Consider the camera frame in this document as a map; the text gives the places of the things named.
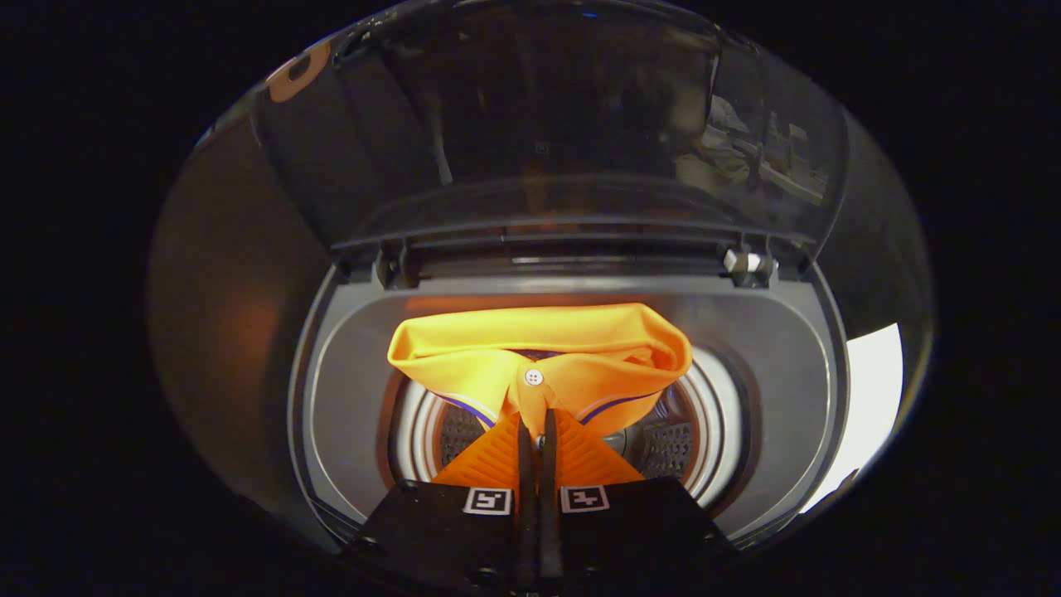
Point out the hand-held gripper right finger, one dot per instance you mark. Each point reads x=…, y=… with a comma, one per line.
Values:
x=630, y=539

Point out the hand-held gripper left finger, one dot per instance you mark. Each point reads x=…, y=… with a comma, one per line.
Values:
x=448, y=539

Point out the orange polo shirt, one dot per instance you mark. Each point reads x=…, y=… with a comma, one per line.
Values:
x=539, y=340

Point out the dark transparent washing machine lid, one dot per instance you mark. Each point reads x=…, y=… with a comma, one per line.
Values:
x=539, y=124

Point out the white flat board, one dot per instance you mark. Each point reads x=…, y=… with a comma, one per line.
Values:
x=862, y=398

